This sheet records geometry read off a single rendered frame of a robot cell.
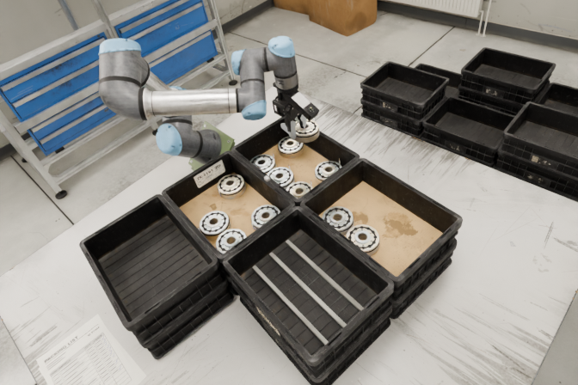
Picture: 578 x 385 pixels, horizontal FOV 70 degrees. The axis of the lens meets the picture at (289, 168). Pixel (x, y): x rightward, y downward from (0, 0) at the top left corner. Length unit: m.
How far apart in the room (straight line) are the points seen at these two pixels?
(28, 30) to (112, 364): 2.86
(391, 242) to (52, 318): 1.17
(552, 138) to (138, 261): 1.92
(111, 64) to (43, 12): 2.55
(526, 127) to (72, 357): 2.17
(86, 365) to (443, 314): 1.10
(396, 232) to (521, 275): 0.40
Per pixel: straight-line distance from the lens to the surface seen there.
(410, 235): 1.36
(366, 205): 1.42
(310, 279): 1.27
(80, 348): 1.57
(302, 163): 1.59
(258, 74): 1.27
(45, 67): 2.97
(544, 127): 2.40
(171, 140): 1.61
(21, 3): 3.79
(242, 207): 1.48
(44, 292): 1.78
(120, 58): 1.31
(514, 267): 1.51
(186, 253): 1.42
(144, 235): 1.54
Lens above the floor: 1.91
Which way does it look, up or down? 43 degrees down
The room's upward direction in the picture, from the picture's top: 11 degrees counter-clockwise
